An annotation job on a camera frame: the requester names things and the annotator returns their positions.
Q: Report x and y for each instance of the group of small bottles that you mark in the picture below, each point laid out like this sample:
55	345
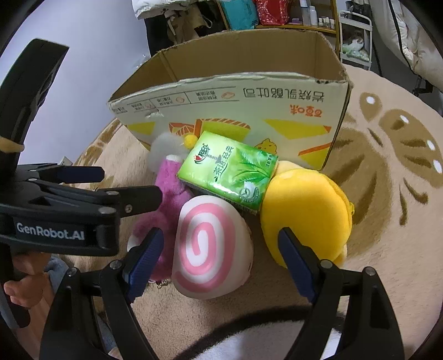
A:
316	15

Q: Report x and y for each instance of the dark hanging clothes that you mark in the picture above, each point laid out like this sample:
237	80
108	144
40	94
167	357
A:
180	27

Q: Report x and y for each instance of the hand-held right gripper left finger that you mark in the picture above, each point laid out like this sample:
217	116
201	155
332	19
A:
145	263

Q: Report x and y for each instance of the purple plush toy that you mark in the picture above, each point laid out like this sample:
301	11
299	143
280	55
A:
171	200

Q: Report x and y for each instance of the green tissue pack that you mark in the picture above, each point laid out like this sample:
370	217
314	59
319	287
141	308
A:
230	169

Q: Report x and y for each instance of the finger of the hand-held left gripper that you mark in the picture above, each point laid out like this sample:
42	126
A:
138	200
81	174

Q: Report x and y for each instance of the red patterned packet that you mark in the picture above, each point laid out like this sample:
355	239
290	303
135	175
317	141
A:
273	12

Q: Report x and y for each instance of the white puffer jacket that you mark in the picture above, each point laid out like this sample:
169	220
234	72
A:
408	34

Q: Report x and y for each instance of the person's left hand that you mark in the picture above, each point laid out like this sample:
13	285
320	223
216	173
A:
27	277

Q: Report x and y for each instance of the beige patterned rug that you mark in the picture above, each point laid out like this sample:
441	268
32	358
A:
387	207

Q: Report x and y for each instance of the pink swirl white plush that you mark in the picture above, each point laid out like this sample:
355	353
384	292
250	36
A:
211	249

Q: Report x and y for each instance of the grey sleeve cuff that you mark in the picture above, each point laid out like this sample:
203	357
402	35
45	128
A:
59	273

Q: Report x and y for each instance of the wooden shelf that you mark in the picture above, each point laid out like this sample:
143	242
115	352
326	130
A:
311	29

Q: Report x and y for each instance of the white fluffy pompom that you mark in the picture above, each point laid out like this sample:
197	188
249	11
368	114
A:
164	149

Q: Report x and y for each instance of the white black fuzzy cloth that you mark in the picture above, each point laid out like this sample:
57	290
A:
263	339

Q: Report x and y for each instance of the printed cardboard box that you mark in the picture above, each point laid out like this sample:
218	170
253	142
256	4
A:
242	100

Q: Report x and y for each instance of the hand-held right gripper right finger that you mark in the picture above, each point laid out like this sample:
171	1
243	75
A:
297	270

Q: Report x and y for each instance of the white utility cart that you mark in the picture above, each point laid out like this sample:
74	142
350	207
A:
356	38

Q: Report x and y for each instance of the yellow plush pouch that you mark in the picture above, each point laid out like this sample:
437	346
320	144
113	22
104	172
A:
304	211

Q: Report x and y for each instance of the teal packet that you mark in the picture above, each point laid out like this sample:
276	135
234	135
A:
238	14

